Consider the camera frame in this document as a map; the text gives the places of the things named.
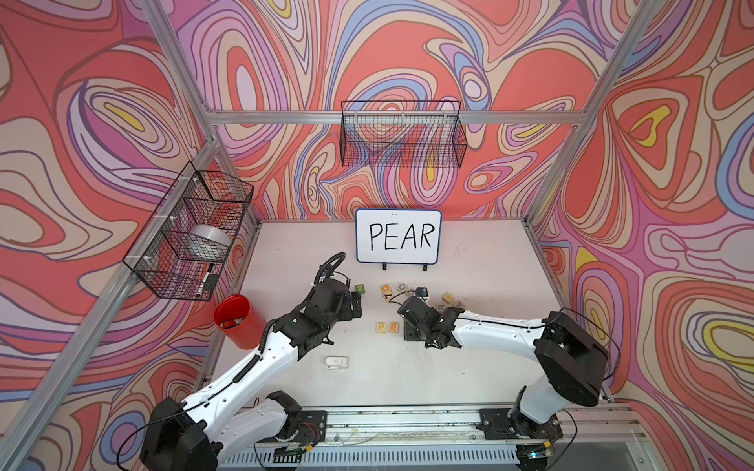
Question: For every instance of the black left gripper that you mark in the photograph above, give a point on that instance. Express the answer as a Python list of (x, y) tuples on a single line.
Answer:
[(348, 312)]

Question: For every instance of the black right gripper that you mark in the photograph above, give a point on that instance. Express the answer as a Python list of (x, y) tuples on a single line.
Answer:
[(407, 334)]

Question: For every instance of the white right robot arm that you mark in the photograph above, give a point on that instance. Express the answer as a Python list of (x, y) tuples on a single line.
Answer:
[(573, 362)]

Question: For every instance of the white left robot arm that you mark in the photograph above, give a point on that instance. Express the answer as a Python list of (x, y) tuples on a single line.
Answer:
[(211, 425)]

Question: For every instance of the whiteboard with PEAR text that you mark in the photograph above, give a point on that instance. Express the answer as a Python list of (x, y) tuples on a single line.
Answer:
[(398, 236)]

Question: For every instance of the white small device on table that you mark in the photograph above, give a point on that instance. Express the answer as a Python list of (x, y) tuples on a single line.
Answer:
[(337, 362)]

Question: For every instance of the red plastic cup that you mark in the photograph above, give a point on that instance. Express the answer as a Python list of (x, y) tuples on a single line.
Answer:
[(240, 322)]

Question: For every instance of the white tape roll in basket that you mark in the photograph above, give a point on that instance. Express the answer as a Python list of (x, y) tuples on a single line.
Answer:
[(208, 243)]

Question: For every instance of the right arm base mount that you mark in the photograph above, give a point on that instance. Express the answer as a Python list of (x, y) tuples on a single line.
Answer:
[(518, 424)]

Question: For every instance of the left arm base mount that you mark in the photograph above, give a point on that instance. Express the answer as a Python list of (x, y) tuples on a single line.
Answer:
[(304, 426)]

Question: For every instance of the black wire basket back wall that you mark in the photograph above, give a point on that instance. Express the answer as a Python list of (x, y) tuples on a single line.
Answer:
[(392, 133)]

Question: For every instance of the black wire basket wall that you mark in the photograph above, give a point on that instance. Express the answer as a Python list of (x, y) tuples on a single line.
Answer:
[(182, 251), (392, 133)]

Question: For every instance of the black wire basket left wall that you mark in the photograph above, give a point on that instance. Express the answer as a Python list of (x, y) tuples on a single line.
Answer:
[(182, 251)]

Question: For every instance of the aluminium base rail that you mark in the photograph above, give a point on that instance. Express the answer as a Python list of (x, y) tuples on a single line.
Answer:
[(462, 437)]

